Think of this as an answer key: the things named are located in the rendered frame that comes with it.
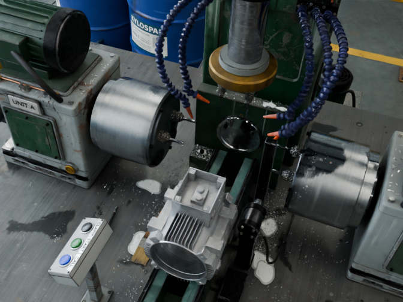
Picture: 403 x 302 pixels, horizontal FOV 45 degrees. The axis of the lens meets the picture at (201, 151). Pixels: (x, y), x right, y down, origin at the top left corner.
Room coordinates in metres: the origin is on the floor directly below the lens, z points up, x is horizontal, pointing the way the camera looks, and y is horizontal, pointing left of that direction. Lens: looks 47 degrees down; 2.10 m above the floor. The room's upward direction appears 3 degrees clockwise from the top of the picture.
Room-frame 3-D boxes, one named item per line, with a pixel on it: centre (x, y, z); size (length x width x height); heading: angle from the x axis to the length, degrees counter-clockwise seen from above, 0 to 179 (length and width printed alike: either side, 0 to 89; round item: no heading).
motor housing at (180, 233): (0.73, 0.01, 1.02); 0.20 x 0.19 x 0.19; 161
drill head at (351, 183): (0.91, -0.40, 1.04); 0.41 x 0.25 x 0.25; 71
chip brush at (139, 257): (0.84, 0.14, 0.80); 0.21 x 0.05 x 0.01; 163
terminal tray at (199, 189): (0.77, 0.00, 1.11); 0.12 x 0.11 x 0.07; 161
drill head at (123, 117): (1.13, 0.25, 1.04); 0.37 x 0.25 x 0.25; 71
